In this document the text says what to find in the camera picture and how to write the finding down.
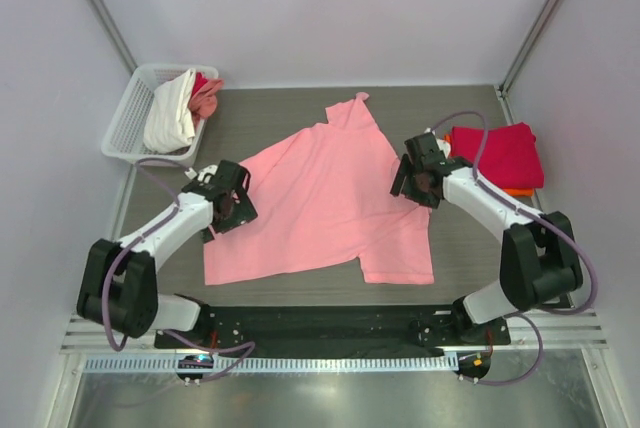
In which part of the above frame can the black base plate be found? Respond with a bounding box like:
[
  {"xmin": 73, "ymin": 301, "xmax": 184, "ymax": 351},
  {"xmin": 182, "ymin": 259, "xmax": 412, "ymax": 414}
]
[{"xmin": 182, "ymin": 305, "xmax": 511, "ymax": 359}]

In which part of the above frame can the light pink t shirt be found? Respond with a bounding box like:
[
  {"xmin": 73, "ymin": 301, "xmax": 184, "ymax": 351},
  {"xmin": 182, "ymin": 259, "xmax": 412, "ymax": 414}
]
[{"xmin": 203, "ymin": 92, "xmax": 435, "ymax": 286}]

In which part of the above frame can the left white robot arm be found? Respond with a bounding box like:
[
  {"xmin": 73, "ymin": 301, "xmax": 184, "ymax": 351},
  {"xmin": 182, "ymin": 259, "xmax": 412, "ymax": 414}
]
[{"xmin": 76, "ymin": 160, "xmax": 257, "ymax": 351}]

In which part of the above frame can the crimson t shirt in basket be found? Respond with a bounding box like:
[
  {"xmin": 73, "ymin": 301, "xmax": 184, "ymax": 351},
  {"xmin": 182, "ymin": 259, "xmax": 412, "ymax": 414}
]
[{"xmin": 192, "ymin": 72, "xmax": 208, "ymax": 96}]

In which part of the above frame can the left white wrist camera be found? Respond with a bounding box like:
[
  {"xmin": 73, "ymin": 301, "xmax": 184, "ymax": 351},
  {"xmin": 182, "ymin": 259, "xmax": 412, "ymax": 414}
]
[{"xmin": 185, "ymin": 164, "xmax": 218, "ymax": 183}]

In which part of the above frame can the white slotted cable duct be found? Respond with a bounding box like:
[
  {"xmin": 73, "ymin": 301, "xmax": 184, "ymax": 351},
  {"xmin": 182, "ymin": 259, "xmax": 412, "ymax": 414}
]
[{"xmin": 83, "ymin": 353, "xmax": 458, "ymax": 375}]

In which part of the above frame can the folded orange t shirt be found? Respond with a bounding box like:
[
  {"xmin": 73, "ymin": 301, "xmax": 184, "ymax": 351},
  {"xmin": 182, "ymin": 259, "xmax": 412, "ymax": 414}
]
[{"xmin": 438, "ymin": 134, "xmax": 534, "ymax": 197}]

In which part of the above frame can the white t shirt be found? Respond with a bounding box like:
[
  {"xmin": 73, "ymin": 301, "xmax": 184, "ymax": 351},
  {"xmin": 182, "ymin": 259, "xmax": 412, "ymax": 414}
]
[{"xmin": 143, "ymin": 68, "xmax": 196, "ymax": 154}]

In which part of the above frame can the folded magenta t shirt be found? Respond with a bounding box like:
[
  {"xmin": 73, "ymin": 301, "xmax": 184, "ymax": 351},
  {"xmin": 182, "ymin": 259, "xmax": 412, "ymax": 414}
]
[{"xmin": 450, "ymin": 123, "xmax": 545, "ymax": 190}]

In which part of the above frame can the aluminium frame post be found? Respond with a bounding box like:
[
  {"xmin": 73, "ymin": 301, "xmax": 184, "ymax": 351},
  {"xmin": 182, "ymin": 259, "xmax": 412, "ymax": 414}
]
[
  {"xmin": 86, "ymin": 0, "xmax": 138, "ymax": 74},
  {"xmin": 498, "ymin": 0, "xmax": 564, "ymax": 97}
]

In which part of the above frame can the white plastic laundry basket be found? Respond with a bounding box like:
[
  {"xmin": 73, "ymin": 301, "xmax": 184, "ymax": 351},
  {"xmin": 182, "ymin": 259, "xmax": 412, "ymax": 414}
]
[{"xmin": 101, "ymin": 63, "xmax": 219, "ymax": 167}]

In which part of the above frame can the right aluminium frame post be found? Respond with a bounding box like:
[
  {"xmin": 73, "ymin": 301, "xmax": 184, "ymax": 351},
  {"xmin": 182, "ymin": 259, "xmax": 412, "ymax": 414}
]
[{"xmin": 498, "ymin": 0, "xmax": 564, "ymax": 97}]

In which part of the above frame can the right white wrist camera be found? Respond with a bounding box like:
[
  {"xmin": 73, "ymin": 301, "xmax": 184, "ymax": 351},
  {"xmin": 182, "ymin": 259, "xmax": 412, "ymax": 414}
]
[{"xmin": 425, "ymin": 128, "xmax": 452, "ymax": 158}]

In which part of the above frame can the left aluminium frame post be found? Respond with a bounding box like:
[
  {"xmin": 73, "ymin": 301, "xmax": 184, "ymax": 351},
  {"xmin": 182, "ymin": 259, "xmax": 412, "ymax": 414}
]
[{"xmin": 86, "ymin": 0, "xmax": 138, "ymax": 74}]

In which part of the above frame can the salmon pink t shirt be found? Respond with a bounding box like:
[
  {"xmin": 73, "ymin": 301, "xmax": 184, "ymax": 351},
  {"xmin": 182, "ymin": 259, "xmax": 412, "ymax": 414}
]
[{"xmin": 188, "ymin": 78, "xmax": 225, "ymax": 124}]

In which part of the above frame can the aluminium front rail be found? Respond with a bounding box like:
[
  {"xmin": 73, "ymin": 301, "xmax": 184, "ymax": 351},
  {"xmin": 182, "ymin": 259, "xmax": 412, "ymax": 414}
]
[{"xmin": 60, "ymin": 310, "xmax": 608, "ymax": 354}]

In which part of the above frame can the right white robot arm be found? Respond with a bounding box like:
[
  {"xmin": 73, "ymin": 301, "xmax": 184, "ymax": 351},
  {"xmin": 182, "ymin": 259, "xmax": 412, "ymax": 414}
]
[{"xmin": 391, "ymin": 132, "xmax": 584, "ymax": 340}]

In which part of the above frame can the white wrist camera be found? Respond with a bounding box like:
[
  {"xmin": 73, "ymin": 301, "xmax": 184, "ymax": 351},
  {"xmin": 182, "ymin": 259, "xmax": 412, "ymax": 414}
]
[
  {"xmin": 185, "ymin": 164, "xmax": 218, "ymax": 183},
  {"xmin": 425, "ymin": 128, "xmax": 452, "ymax": 158}
]

